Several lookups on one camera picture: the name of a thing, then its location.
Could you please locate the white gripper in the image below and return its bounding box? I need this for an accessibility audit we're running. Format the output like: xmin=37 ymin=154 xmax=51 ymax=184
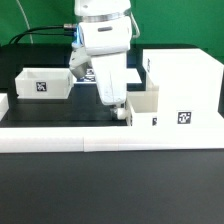
xmin=91 ymin=53 xmax=127 ymax=105

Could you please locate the white front drawer box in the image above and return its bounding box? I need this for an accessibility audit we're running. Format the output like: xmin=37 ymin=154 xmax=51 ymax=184
xmin=111 ymin=91 xmax=159 ymax=128

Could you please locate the white drawer box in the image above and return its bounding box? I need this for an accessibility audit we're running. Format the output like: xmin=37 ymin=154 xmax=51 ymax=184
xmin=111 ymin=91 xmax=159 ymax=128
xmin=15 ymin=68 xmax=73 ymax=99

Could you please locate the white drawer cabinet frame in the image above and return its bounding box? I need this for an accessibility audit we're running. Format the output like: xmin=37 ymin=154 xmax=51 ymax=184
xmin=142 ymin=48 xmax=224 ymax=128

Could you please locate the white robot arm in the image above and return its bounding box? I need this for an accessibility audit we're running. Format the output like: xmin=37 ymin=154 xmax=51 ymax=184
xmin=69 ymin=0 xmax=140 ymax=105

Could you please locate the white rear drawer box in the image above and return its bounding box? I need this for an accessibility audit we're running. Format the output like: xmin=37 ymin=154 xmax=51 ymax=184
xmin=15 ymin=68 xmax=73 ymax=99

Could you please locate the white marker base plate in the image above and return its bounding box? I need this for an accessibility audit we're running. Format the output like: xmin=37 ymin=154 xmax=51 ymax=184
xmin=73 ymin=68 xmax=142 ymax=84

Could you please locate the black cable bundle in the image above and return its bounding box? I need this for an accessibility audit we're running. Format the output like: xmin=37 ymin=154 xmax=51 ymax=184
xmin=8 ymin=23 xmax=78 ymax=46

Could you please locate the thin white cable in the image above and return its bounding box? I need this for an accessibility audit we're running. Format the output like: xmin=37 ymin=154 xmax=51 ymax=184
xmin=15 ymin=0 xmax=35 ymax=45

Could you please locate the white L-shaped boundary rail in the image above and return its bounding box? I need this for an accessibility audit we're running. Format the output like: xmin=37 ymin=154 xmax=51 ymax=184
xmin=0 ymin=93 xmax=224 ymax=154

